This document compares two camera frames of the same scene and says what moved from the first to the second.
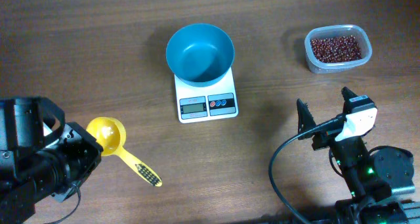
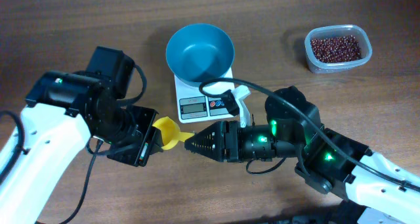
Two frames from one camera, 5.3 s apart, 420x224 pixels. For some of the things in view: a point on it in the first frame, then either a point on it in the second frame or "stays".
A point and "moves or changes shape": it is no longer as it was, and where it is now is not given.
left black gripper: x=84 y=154 → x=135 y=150
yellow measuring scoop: x=111 y=134 moves or changes shape
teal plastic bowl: x=200 y=54 stays
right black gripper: x=325 y=140 → x=230 y=141
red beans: x=340 y=48 stays
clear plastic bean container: x=333 y=48 stays
